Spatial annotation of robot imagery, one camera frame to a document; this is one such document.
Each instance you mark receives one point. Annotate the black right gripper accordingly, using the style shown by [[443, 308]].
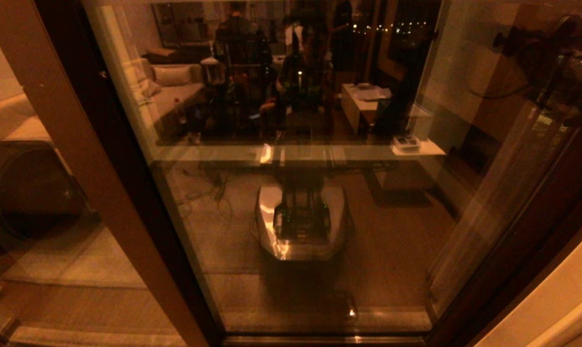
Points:
[[532, 60]]

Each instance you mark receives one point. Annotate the brown framed sliding glass door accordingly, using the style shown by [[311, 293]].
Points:
[[271, 289]]

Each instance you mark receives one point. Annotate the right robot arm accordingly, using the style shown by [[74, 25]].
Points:
[[577, 36]]

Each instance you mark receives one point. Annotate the metal floor door track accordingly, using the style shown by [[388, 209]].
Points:
[[320, 341]]

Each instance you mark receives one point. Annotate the brown framed fixed glass panel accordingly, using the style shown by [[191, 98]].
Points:
[[112, 193]]

